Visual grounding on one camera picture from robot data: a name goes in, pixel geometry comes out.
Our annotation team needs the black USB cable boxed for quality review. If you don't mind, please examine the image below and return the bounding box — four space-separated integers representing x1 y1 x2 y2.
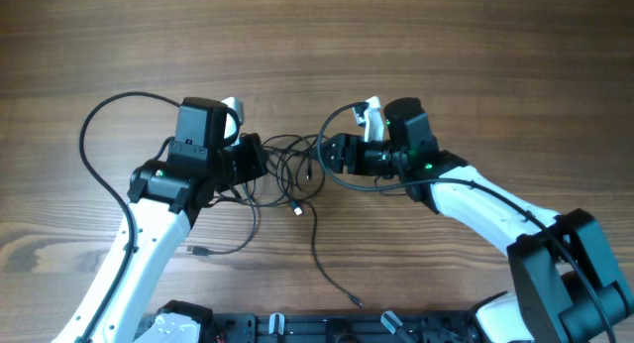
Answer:
185 133 328 258

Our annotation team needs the thin black cable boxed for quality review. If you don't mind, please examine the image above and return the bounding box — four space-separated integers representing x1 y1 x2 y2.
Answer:
276 133 365 308

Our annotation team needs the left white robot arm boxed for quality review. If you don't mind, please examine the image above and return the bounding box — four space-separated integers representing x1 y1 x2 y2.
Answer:
55 97 266 342

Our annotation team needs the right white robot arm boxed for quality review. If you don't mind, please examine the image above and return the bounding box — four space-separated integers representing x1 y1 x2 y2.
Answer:
312 97 633 342

